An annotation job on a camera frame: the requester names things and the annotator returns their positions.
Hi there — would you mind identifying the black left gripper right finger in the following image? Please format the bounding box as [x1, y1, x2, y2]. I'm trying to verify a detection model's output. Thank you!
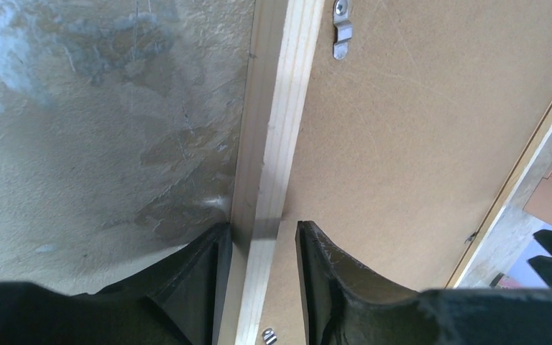
[295, 221, 552, 344]

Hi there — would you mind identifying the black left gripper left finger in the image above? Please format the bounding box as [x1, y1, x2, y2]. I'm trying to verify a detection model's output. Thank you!
[0, 223, 232, 344]

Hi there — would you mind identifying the light wooden picture frame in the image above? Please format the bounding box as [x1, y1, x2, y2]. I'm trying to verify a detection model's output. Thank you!
[218, 1, 552, 344]

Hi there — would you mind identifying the brown cardboard backing board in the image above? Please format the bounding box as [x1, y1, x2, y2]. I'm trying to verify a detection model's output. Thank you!
[260, 1, 552, 344]

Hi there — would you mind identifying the small silver frame clip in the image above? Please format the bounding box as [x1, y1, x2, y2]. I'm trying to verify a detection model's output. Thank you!
[261, 328, 277, 345]

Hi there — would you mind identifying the silver metal frame clip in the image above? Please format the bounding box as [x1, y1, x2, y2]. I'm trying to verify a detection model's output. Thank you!
[333, 0, 354, 60]

